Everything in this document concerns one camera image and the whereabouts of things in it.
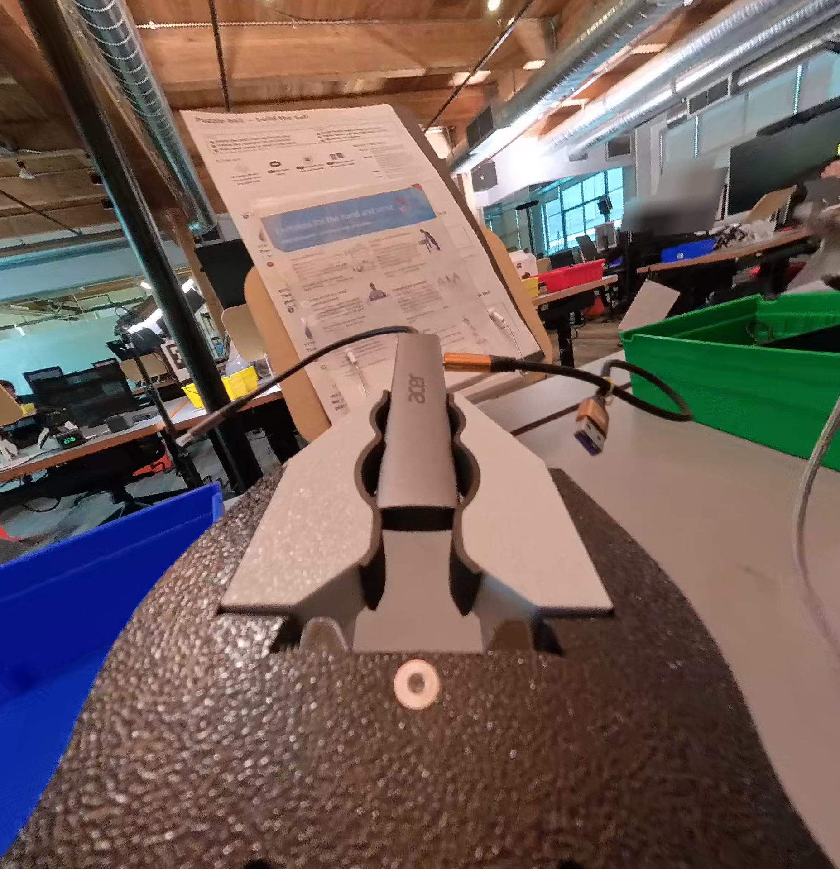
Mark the red plastic bin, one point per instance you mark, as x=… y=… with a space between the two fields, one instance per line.
x=572 y=275

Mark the silver ceiling duct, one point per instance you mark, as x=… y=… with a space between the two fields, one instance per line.
x=148 y=102
x=576 y=61
x=698 y=68

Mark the yellow plastic bin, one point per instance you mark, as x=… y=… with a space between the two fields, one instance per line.
x=530 y=286
x=212 y=392

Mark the black wall speaker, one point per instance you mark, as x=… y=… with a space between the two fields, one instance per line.
x=484 y=176

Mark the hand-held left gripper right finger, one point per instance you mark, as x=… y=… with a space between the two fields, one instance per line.
x=535 y=543

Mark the black metal pole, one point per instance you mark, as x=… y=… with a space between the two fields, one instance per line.
x=141 y=237

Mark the grey flat panel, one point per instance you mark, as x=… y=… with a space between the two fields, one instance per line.
x=651 y=305

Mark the blue header exercise sheet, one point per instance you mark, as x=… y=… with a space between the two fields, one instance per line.
x=365 y=271

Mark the white instruction sheet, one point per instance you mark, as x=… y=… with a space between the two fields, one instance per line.
x=304 y=149

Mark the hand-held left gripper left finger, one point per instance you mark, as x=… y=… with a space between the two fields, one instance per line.
x=304 y=543

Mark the small blue plastic bin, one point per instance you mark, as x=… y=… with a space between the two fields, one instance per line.
x=688 y=250

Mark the wooden background table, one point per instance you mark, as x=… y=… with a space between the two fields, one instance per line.
x=732 y=254

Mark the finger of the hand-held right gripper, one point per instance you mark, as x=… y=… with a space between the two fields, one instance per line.
x=827 y=261

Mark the wooden document stand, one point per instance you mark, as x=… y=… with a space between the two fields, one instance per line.
x=277 y=366

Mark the silver USB hub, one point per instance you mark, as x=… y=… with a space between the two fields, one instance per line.
x=416 y=434

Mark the black flat screen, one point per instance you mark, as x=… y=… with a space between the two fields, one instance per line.
x=786 y=163

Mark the green plastic bin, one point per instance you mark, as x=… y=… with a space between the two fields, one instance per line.
x=698 y=380

